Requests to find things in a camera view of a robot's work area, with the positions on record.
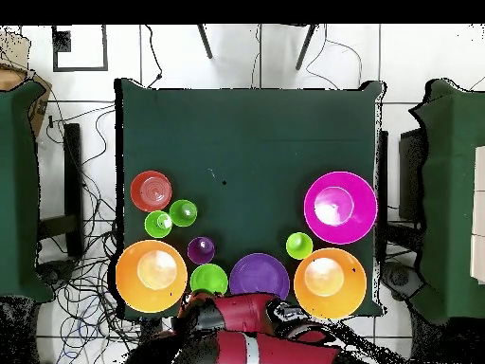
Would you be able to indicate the small green plastic bowl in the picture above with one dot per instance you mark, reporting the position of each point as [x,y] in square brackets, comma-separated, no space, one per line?
[208,278]

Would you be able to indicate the large orange plastic bowl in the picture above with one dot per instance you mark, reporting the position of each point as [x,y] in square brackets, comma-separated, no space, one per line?
[151,299]
[329,299]

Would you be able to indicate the purple plastic bowl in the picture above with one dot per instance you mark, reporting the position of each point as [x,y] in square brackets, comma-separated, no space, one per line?
[259,275]

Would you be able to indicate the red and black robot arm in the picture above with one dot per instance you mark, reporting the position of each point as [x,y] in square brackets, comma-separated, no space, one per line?
[242,309]

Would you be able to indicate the purple plastic cup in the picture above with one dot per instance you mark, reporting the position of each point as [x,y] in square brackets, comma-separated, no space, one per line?
[201,253]

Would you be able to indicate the green plastic cup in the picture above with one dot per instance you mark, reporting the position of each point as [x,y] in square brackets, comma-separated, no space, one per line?
[299,245]
[183,213]
[154,227]

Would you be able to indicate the small red plastic bowl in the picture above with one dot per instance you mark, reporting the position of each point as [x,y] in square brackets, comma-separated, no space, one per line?
[151,191]

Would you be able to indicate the black stand bar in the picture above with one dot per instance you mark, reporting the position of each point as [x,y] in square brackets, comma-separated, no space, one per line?
[382,170]
[74,170]

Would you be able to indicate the large pink plastic bowl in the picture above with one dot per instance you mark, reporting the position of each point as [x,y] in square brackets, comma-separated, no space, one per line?
[341,231]

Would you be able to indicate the dark green table cloth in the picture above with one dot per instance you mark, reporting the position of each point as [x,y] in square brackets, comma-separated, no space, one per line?
[246,125]

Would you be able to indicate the green side table cloth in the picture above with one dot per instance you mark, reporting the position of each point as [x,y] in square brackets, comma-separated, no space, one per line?
[451,189]
[19,189]

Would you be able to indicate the grey round stand base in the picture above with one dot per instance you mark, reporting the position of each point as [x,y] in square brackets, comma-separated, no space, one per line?
[398,278]

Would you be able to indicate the brown cardboard box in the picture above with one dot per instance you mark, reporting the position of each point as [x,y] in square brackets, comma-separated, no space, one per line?
[39,110]

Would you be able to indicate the black tripod leg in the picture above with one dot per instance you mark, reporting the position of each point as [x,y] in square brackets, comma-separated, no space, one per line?
[306,47]
[205,42]

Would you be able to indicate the black equipment box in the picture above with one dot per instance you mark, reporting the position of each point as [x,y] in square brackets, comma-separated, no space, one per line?
[411,170]

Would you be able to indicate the black square floor frame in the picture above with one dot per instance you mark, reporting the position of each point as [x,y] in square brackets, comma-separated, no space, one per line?
[80,69]

